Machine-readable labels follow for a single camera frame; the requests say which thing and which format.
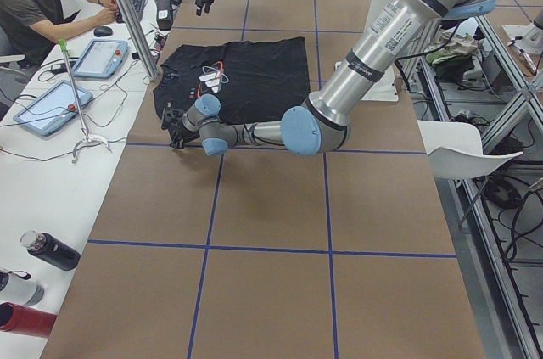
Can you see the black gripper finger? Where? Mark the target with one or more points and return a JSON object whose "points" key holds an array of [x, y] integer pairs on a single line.
{"points": [[177, 143], [207, 6], [200, 6]]}

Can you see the black printed t-shirt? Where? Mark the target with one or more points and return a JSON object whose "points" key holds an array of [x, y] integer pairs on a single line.
{"points": [[254, 81]]}

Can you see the right blue teach pendant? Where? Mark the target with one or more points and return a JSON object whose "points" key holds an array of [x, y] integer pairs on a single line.
{"points": [[101, 59]]}

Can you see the blue teach pendant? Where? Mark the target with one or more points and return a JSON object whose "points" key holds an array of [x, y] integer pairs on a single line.
{"points": [[49, 112], [101, 59]]}

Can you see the black computer mouse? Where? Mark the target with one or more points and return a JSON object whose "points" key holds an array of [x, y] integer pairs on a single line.
{"points": [[102, 31]]}

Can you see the blue tape line crosswise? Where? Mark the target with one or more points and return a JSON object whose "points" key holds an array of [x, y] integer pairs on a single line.
{"points": [[271, 250]]}

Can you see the left blue teach pendant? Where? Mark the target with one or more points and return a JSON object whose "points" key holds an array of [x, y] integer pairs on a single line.
{"points": [[49, 112]]}

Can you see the black drink bottle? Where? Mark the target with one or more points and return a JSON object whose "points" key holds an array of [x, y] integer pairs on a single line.
{"points": [[47, 248]]}

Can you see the seated man dark shirt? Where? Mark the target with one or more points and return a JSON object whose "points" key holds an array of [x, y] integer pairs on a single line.
{"points": [[34, 27]]}

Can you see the white drink bottle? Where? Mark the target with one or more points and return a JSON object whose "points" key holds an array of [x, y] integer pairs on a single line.
{"points": [[20, 291]]}

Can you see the red drink bottle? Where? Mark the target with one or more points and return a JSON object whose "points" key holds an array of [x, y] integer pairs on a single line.
{"points": [[25, 320]]}

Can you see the green cloth pile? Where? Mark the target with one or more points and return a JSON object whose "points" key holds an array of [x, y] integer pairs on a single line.
{"points": [[458, 46]]}

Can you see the white plastic chair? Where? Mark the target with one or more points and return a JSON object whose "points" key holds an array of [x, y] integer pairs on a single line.
{"points": [[455, 152]]}

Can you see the green handled reacher grabber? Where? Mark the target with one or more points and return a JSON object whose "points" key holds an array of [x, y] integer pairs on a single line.
{"points": [[88, 137]]}

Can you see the aluminium frame post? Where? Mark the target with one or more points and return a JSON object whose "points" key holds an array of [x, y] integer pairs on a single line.
{"points": [[138, 38]]}

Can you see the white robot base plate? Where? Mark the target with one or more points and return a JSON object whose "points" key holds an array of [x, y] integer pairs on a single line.
{"points": [[366, 72]]}

